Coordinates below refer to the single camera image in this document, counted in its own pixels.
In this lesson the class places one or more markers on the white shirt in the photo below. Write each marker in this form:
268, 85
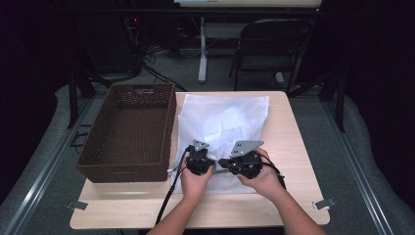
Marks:
225, 124

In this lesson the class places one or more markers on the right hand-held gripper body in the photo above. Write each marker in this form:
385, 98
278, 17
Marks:
246, 164

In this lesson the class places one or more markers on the aluminium floor rail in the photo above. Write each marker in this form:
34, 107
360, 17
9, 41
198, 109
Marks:
45, 169
355, 169

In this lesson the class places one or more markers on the white mesh laundry bag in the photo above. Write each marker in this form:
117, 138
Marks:
202, 111

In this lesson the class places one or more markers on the white desk leg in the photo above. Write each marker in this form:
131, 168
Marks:
203, 58

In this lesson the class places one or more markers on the black metal stand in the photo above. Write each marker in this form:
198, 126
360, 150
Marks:
72, 98
341, 101

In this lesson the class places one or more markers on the grey metal table bracket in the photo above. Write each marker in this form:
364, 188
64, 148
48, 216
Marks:
324, 203
76, 205

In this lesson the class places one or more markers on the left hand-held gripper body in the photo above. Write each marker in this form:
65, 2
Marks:
199, 161

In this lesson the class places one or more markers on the person's left hand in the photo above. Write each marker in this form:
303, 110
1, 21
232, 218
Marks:
194, 186

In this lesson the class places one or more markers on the black folding chair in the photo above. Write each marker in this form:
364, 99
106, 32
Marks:
270, 36

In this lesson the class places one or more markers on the person's right hand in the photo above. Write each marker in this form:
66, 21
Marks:
266, 181

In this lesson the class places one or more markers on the dark equipment cabinet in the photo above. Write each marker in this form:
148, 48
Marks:
107, 42

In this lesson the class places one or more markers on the brown woven basket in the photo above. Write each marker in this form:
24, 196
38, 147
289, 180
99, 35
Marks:
130, 130

